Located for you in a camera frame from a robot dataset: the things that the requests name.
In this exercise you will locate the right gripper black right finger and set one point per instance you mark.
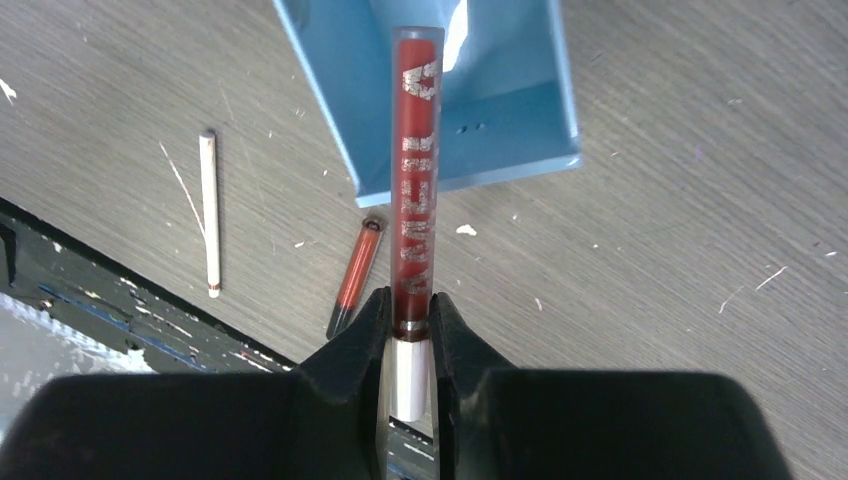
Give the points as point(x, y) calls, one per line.
point(495, 420)

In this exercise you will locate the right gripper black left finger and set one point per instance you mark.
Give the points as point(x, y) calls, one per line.
point(325, 419)

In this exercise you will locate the pastel mini drawer organizer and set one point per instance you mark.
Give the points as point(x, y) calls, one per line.
point(508, 108)

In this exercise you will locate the red makeup pencil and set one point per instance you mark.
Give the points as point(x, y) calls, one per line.
point(416, 116)

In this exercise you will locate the white makeup pencil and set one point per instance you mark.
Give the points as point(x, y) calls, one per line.
point(209, 190)

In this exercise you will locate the brown short lip pencil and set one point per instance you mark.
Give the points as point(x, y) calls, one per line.
point(356, 274)

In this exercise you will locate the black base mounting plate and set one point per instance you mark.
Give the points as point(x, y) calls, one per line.
point(70, 288)

